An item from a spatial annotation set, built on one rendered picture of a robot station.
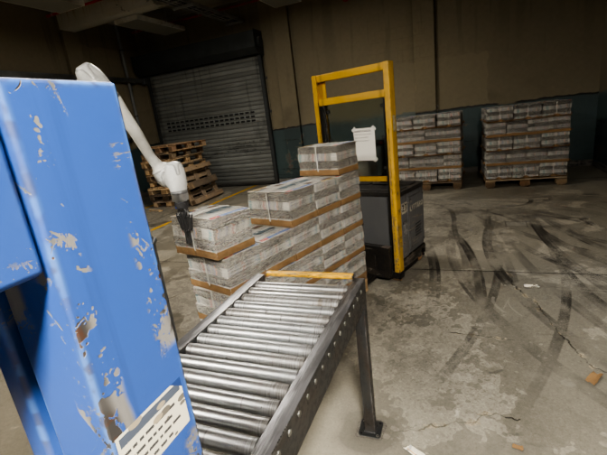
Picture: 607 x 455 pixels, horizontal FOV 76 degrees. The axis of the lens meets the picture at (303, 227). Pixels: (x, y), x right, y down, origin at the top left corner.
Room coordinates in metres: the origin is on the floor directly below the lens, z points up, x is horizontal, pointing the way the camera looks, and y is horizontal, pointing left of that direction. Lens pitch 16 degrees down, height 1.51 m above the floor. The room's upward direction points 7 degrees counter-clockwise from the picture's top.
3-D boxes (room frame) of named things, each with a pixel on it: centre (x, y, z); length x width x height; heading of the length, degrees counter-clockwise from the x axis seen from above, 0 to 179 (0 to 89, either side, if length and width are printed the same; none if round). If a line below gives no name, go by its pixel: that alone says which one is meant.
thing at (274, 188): (2.66, 0.13, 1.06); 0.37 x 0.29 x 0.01; 51
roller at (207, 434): (0.83, 0.38, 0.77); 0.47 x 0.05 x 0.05; 67
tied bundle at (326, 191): (2.88, -0.07, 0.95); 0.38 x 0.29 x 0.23; 49
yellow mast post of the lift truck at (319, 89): (3.65, -0.29, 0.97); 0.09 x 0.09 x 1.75; 49
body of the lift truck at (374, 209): (3.72, -0.78, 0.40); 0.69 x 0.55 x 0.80; 49
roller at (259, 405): (0.95, 0.33, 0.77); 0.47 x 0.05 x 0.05; 67
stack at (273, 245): (2.56, 0.21, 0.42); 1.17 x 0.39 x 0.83; 139
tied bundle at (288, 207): (2.66, 0.13, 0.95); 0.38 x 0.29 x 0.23; 51
